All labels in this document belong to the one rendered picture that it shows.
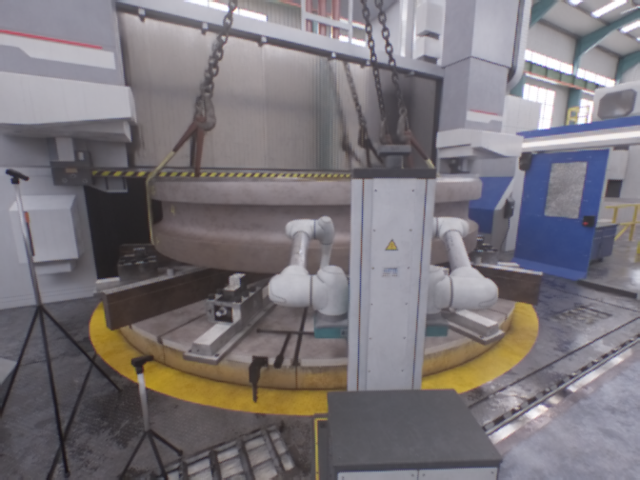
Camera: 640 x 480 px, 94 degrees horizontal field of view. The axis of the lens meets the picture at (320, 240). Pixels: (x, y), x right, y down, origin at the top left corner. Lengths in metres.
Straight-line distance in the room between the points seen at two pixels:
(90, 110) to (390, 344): 3.18
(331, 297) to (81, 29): 3.60
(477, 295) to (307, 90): 5.23
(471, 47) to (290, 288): 5.97
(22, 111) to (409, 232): 3.27
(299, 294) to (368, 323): 0.34
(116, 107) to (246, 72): 2.80
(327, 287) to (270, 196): 1.57
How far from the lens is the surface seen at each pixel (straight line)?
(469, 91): 6.63
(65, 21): 4.22
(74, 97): 3.60
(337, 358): 2.63
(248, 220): 3.08
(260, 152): 5.64
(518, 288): 4.29
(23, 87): 3.68
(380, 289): 1.34
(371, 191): 1.25
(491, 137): 6.37
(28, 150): 4.64
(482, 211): 8.28
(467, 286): 1.57
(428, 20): 8.35
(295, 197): 2.76
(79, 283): 5.76
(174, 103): 5.51
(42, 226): 5.26
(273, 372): 2.77
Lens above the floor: 1.73
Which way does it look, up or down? 11 degrees down
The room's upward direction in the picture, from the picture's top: straight up
